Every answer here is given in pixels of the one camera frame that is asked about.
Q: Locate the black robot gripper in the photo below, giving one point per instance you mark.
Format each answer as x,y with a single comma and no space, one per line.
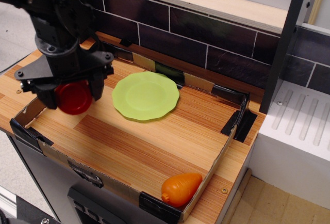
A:
56,67

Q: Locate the red-capped basil spice bottle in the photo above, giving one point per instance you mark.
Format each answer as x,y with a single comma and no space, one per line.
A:
73,98

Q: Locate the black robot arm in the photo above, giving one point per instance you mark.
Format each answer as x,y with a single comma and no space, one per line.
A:
60,23

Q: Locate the taped cardboard fence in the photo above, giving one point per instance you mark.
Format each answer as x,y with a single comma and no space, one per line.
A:
132,158

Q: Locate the light green plastic plate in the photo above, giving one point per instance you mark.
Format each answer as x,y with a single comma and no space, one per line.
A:
145,96

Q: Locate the black toy oven panel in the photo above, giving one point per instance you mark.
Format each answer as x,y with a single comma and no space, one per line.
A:
98,207

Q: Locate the orange toy carrot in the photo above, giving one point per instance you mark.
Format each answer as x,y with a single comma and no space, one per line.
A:
179,189

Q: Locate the light wooden shelf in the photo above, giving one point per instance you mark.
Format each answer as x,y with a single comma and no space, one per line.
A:
244,12

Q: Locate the white ridged drainboard sink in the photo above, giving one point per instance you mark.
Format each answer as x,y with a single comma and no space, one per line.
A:
291,151

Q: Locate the dark grey vertical post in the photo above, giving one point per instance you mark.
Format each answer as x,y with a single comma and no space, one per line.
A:
279,63

